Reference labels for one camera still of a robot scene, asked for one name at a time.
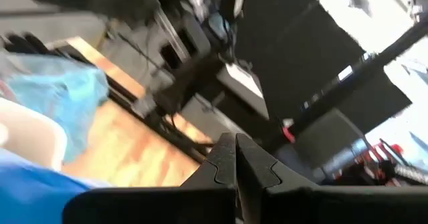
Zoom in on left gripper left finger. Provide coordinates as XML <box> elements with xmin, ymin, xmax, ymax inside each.
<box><xmin>180</xmin><ymin>132</ymin><xmax>239</xmax><ymax>190</ymax></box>

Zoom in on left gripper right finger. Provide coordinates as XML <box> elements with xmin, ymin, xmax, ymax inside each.
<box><xmin>235</xmin><ymin>132</ymin><xmax>320</xmax><ymax>193</ymax></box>

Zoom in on light blue trash bag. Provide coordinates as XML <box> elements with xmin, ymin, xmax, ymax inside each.
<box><xmin>5</xmin><ymin>52</ymin><xmax>110</xmax><ymax>164</ymax></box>

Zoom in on white plastic trash bin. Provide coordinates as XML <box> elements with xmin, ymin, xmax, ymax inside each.
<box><xmin>0</xmin><ymin>98</ymin><xmax>68</xmax><ymax>172</ymax></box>

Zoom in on blue trash bag roll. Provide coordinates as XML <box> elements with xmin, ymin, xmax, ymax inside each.
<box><xmin>0</xmin><ymin>148</ymin><xmax>111</xmax><ymax>224</ymax></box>

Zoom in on black metal table frame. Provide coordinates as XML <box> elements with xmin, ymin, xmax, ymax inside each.
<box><xmin>3</xmin><ymin>33</ymin><xmax>218</xmax><ymax>163</ymax></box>

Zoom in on black partition wall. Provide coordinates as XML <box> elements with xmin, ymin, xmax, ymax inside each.
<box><xmin>233</xmin><ymin>0</ymin><xmax>414</xmax><ymax>144</ymax></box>

